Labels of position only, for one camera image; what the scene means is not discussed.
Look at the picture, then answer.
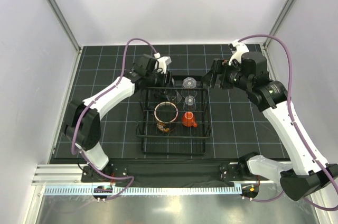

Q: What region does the black red skull mug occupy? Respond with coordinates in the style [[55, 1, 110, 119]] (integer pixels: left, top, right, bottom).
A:
[[154, 101, 179, 133]]

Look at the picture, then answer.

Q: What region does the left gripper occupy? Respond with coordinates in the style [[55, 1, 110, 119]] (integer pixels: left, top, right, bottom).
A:
[[146, 70, 176, 96]]

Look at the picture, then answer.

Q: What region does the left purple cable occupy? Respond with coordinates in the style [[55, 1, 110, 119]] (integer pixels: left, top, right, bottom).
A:
[[71, 38, 159, 200]]

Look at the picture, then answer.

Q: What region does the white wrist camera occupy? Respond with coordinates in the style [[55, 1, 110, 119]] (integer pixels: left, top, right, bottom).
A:
[[228, 39, 249, 66], [154, 53, 172, 73]]

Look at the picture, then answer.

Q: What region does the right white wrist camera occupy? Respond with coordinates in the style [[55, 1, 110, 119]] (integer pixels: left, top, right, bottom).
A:
[[228, 39, 249, 66]]

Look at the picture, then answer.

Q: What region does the right aluminium frame post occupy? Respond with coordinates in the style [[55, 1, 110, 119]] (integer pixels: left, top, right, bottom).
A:
[[269, 0, 297, 36]]

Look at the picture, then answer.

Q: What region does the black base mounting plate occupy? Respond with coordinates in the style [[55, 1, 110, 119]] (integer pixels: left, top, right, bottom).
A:
[[79, 158, 270, 189]]

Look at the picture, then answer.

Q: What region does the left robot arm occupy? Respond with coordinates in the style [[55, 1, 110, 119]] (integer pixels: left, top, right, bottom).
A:
[[62, 53, 172, 182]]

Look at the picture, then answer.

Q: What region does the black grid mat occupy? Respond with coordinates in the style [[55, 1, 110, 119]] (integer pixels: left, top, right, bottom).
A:
[[70, 45, 288, 159]]

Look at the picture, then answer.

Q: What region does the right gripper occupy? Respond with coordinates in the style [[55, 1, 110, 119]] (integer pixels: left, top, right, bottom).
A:
[[201, 59, 252, 91]]

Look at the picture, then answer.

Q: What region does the small orange cup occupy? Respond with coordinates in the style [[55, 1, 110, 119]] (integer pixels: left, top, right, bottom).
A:
[[182, 111, 198, 127]]

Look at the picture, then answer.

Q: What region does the white slotted cable duct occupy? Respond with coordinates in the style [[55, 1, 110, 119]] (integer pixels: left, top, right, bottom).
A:
[[44, 184, 242, 197]]

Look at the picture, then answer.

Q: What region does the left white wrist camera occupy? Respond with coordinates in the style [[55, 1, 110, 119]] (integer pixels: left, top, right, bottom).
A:
[[154, 53, 172, 73]]

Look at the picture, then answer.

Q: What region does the small clear plastic cup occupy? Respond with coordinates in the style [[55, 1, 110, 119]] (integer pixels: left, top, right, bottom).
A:
[[183, 95, 196, 112]]

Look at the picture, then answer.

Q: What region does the large clear plastic cup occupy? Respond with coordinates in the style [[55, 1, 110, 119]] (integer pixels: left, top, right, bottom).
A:
[[181, 77, 198, 98]]

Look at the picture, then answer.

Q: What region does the left aluminium frame post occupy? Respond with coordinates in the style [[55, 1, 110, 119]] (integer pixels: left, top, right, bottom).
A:
[[46, 0, 81, 53]]

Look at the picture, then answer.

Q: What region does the black wire dish rack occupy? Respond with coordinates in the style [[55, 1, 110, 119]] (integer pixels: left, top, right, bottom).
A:
[[136, 76, 211, 156]]

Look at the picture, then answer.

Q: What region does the aluminium frame post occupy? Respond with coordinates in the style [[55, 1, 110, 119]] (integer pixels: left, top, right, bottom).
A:
[[46, 0, 81, 53], [269, 0, 297, 36]]

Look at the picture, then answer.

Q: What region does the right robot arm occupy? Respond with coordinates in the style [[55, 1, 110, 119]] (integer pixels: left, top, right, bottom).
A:
[[202, 52, 337, 201]]

